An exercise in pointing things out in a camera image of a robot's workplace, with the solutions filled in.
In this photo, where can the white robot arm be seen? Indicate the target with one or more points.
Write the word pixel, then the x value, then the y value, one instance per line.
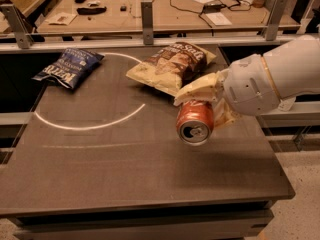
pixel 294 68

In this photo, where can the black elongated device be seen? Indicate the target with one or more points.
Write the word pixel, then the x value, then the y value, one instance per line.
pixel 91 11

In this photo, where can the right metal bracket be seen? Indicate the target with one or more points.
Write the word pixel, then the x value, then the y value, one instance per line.
pixel 269 33

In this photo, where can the white paper card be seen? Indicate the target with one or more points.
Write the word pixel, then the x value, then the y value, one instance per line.
pixel 218 19

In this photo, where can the red coke can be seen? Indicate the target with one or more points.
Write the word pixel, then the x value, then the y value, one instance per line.
pixel 195 122

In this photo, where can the black power adapter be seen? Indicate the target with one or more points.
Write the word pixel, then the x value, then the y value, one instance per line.
pixel 213 7

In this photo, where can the small black block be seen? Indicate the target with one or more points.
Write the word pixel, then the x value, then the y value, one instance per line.
pixel 123 8

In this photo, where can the metal rail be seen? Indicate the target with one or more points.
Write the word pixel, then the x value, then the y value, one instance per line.
pixel 54 47

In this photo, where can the left metal bracket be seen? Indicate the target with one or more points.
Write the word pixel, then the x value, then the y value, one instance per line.
pixel 23 39

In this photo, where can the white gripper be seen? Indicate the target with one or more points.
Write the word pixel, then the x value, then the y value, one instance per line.
pixel 250 84

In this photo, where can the metal bracket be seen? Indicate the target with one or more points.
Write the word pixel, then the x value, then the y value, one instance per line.
pixel 269 33
pixel 23 39
pixel 147 22

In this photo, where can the middle metal bracket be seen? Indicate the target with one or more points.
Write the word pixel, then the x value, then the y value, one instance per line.
pixel 147 22

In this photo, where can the tan and brown chip bag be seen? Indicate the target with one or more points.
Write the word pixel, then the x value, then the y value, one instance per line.
pixel 170 66

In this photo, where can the blue chip bag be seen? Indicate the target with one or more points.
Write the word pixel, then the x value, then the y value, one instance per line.
pixel 72 67

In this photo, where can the beige paper note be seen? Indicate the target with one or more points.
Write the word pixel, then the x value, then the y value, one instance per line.
pixel 61 19

